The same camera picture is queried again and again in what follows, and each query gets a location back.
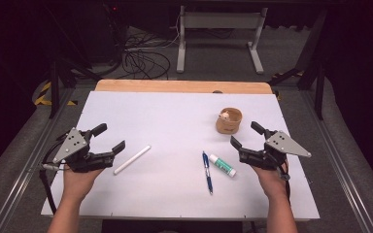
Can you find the white table sheet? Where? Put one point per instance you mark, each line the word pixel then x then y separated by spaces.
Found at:
pixel 162 119

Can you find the white pen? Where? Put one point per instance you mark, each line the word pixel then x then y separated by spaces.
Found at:
pixel 132 160

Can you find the white green glue stick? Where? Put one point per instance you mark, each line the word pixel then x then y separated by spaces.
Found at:
pixel 221 165

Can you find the metal floor rail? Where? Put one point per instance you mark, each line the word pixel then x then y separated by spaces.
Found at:
pixel 340 168
pixel 29 168

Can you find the blue pen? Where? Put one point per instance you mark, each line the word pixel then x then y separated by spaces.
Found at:
pixel 207 171

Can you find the white metal stand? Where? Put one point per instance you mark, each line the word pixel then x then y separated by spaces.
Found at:
pixel 220 20

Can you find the wooden table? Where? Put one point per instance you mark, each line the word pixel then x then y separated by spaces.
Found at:
pixel 181 86

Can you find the black metal stand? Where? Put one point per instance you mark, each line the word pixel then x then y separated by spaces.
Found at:
pixel 319 93
pixel 54 90

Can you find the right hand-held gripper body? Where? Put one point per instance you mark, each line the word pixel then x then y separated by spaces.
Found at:
pixel 272 155

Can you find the person's left hand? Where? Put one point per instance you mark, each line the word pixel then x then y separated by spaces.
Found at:
pixel 77 184

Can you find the tan pen holder with figure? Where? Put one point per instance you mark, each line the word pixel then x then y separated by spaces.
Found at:
pixel 228 126

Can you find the person's right hand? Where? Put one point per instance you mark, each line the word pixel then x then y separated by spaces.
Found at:
pixel 273 183

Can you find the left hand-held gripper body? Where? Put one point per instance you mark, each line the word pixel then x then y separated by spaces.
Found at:
pixel 77 158

